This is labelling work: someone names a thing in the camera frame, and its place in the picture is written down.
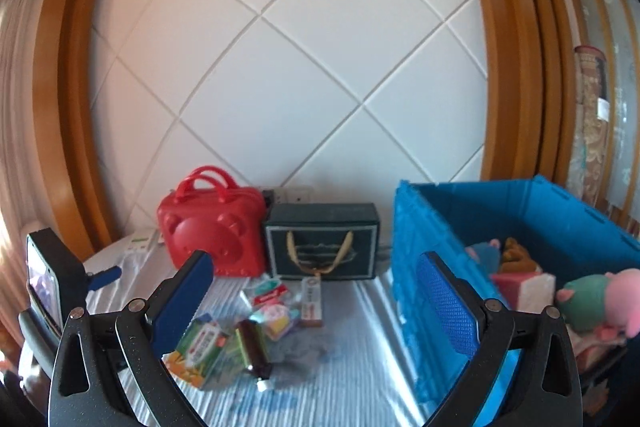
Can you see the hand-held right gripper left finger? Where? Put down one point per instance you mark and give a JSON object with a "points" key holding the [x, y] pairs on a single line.
{"points": [[182, 302]]}

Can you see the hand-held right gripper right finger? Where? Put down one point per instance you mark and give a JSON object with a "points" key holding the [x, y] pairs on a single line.
{"points": [[445, 302]]}

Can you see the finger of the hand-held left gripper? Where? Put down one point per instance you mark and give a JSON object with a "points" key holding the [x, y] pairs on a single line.
{"points": [[106, 278]]}

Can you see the blue plastic crate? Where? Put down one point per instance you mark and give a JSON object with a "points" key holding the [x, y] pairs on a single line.
{"points": [[540, 217]]}

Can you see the green and orange box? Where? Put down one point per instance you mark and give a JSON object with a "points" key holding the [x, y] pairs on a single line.
{"points": [[202, 347]]}

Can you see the grey and pink plush toy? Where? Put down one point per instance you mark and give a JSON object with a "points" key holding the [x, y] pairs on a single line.
{"points": [[482, 254]]}

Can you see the red bear handbag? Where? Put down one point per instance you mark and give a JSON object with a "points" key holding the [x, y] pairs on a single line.
{"points": [[215, 237]]}

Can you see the red-white box in crate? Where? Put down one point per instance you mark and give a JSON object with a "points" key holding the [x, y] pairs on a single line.
{"points": [[520, 289]]}

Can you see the brown bottle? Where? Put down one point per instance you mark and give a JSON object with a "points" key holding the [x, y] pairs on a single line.
{"points": [[252, 344]]}

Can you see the brown plush toy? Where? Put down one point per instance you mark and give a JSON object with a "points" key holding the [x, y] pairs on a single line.
{"points": [[517, 257]]}

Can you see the red and white toothpaste box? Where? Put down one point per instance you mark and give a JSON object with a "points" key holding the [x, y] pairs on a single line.
{"points": [[267, 293]]}

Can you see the pastel eraser pack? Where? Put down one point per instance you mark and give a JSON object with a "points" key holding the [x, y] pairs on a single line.
{"points": [[277, 322]]}

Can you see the silver ribbed table mat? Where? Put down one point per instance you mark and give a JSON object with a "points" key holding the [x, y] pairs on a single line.
{"points": [[340, 367]]}

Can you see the tall red and white box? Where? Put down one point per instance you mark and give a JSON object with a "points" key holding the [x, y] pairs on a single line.
{"points": [[311, 302]]}

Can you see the dark green gift box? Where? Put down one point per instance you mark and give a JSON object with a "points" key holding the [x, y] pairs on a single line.
{"points": [[320, 242]]}

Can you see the teal and pink plush toy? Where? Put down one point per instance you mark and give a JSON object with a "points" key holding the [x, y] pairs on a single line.
{"points": [[595, 302]]}

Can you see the white power strip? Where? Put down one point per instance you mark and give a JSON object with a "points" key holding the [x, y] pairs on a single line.
{"points": [[292, 196]]}

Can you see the beige curtain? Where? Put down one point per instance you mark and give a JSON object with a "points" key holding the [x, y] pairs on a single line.
{"points": [[20, 107]]}

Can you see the rolled patterned carpet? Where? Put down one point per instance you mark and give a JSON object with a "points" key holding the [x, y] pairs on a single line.
{"points": [[592, 117]]}

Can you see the wooden frosted glass divider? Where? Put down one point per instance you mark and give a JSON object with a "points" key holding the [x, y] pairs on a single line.
{"points": [[615, 32]]}

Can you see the wooden wall frame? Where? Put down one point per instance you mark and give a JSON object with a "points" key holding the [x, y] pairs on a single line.
{"points": [[510, 57]]}

